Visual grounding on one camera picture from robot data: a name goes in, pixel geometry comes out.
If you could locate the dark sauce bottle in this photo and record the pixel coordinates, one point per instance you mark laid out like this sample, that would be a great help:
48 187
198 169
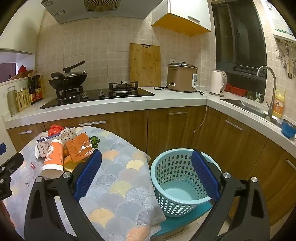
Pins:
39 90
32 92

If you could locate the blue stool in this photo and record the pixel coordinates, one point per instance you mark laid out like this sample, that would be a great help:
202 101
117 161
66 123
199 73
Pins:
182 222

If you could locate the hanging kitchen utensil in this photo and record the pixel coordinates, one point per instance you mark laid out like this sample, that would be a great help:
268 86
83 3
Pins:
289 67

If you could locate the black wok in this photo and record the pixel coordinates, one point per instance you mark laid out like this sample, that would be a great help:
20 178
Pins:
67 83

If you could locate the red plastic bag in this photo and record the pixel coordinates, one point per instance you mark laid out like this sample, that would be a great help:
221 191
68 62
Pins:
54 130

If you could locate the steel sink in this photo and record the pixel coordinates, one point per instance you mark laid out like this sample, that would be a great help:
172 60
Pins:
245 104

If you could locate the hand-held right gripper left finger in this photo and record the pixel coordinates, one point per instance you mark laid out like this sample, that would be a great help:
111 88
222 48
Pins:
89 171

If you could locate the teal plastic perforated basket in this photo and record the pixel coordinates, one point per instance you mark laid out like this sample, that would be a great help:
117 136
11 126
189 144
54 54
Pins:
171 171

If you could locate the white dotted paper box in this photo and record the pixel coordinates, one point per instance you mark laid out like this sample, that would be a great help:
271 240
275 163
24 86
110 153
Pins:
68 134

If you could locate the yellow dish soap bottle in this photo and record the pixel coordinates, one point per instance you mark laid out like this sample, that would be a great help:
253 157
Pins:
278 106

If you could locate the green leafy vegetable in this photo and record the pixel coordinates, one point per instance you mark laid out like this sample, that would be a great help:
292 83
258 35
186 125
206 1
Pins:
94 141

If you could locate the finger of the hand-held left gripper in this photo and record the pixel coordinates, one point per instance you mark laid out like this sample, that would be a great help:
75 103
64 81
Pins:
2 148
10 166

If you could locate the bamboo cutting board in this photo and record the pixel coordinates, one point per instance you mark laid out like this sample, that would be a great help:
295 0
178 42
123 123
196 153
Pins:
144 64

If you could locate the fan-pattern printed tablecloth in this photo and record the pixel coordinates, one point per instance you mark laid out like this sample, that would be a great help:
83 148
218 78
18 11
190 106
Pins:
120 166

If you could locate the blue bowl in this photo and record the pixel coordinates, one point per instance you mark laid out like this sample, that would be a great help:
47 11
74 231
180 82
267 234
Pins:
289 131

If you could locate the orange and white paper cup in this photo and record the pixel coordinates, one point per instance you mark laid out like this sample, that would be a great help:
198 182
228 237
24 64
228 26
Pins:
54 160

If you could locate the orange snack packet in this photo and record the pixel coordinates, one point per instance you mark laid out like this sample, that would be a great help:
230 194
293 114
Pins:
77 148

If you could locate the white wall socket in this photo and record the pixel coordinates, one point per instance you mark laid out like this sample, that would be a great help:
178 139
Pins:
278 53

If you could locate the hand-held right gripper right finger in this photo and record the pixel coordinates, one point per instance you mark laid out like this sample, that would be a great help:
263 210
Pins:
204 173

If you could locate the black glass gas stove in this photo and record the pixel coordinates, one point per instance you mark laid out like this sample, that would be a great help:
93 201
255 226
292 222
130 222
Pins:
97 98

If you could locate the brown rice cooker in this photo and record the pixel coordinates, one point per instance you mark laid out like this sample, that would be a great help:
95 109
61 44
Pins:
180 78

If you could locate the grey range hood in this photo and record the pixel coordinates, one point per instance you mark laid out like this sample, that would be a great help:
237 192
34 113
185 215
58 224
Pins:
69 11

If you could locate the white electric kettle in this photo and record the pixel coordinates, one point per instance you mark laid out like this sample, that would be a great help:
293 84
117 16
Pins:
216 83

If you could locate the white milk carton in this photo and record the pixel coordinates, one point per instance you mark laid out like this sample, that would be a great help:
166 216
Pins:
44 147

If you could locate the red cloth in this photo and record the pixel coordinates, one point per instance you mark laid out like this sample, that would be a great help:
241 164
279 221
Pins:
22 69

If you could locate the red plastic tray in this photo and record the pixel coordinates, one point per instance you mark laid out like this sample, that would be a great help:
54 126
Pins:
235 90

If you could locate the white digital timer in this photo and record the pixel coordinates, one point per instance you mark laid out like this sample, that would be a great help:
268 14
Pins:
194 80

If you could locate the white and yellow wall cabinet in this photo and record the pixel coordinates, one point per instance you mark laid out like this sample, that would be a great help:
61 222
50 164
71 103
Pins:
185 9

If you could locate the steel kitchen faucet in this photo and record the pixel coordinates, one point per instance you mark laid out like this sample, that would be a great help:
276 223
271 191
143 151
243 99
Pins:
274 88

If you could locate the yellow plastic holder basket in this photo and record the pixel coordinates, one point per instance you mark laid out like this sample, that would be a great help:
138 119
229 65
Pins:
23 100

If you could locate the wok lid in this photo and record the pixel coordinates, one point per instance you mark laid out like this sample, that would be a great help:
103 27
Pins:
74 74

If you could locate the white water heater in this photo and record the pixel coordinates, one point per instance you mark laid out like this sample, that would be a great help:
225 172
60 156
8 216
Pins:
279 23

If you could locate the dark kitchen window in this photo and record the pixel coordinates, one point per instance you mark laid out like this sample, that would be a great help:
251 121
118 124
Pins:
242 34

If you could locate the grey canister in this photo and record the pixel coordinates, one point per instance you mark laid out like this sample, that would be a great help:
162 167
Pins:
12 102

